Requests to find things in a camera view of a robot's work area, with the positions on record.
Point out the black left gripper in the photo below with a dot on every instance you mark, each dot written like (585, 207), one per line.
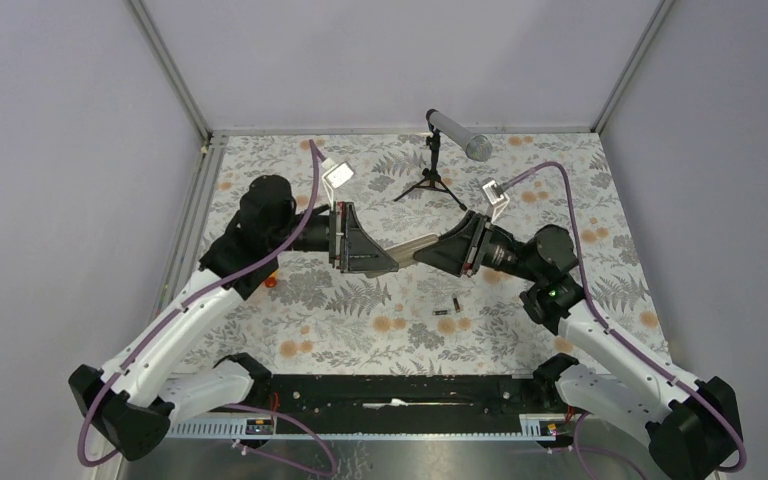
(355, 252)

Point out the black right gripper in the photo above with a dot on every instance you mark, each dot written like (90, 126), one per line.
(458, 251)

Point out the white remote control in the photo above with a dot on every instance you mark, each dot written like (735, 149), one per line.
(403, 252)

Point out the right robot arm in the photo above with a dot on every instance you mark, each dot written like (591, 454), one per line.
(690, 427)

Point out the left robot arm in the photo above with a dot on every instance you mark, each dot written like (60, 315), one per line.
(133, 400)

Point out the floral table mat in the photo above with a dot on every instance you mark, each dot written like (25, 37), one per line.
(320, 321)

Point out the grey microphone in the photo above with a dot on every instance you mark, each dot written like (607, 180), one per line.
(477, 147)

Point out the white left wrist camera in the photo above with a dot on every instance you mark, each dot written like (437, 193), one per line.
(334, 175)

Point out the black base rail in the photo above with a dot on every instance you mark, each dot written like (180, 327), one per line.
(412, 405)

